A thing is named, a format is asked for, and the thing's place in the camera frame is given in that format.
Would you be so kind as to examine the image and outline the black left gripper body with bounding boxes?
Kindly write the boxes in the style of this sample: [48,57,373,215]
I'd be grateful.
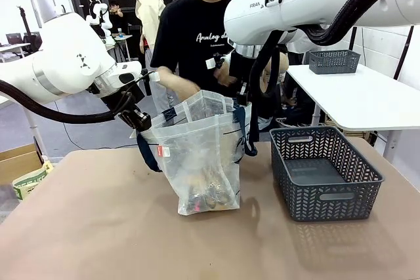
[106,90,146,122]

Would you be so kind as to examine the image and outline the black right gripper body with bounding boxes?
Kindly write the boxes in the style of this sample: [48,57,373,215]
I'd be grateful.
[228,52,257,85]

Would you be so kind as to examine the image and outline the white mesh bag navy handles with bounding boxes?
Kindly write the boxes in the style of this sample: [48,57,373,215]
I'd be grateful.
[129,89,260,217]

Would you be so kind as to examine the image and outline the small black pink item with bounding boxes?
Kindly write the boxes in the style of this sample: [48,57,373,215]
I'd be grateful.
[186,180,231,211]

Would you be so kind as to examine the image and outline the dark grey plastic basket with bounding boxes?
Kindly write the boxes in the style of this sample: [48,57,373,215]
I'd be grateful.
[269,125,385,223]
[308,49,362,75]

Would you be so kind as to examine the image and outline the person's right forearm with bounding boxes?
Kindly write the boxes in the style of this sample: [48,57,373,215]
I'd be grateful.
[156,66,201,102]

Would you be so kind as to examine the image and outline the person's left forearm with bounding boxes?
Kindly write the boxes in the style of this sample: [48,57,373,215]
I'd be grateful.
[259,52,290,97]

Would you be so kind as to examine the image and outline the green printed paper bag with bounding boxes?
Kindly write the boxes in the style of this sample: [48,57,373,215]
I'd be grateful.
[12,160,54,201]

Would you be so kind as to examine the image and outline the person's left hand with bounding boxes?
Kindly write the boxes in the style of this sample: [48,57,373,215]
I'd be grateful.
[215,62,238,87]

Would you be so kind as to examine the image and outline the person in black T-shirt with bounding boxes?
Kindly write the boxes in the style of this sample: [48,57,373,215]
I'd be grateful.
[150,0,296,143]

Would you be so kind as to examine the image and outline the background person in black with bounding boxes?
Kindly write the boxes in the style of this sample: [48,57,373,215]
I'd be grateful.
[108,0,129,35]

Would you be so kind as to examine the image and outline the white metal stand leg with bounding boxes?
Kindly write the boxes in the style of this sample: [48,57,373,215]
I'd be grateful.
[24,109,49,160]

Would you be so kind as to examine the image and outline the mannequin with beige jacket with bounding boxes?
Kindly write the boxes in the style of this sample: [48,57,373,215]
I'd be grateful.
[129,0,173,120]

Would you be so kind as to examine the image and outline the black tripod stand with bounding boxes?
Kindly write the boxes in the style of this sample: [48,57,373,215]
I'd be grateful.
[16,6,43,54]

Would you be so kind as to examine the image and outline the white side table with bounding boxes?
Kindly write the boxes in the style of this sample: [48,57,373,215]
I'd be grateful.
[285,63,420,163]

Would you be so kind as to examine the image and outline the brown cardboard box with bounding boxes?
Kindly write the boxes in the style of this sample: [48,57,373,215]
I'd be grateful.
[0,144,44,186]

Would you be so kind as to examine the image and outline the grey panel board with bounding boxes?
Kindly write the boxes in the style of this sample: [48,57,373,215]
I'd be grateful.
[29,0,57,28]

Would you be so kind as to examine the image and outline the dark laptop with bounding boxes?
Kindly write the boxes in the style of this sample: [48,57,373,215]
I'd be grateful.
[5,32,24,45]

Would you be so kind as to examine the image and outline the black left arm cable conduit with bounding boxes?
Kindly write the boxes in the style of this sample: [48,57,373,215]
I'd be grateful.
[0,76,145,125]

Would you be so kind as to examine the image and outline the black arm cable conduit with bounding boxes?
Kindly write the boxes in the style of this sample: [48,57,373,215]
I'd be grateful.
[247,0,415,99]
[0,76,145,125]

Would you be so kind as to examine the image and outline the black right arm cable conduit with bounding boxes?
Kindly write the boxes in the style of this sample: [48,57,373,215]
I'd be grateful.
[247,0,415,99]

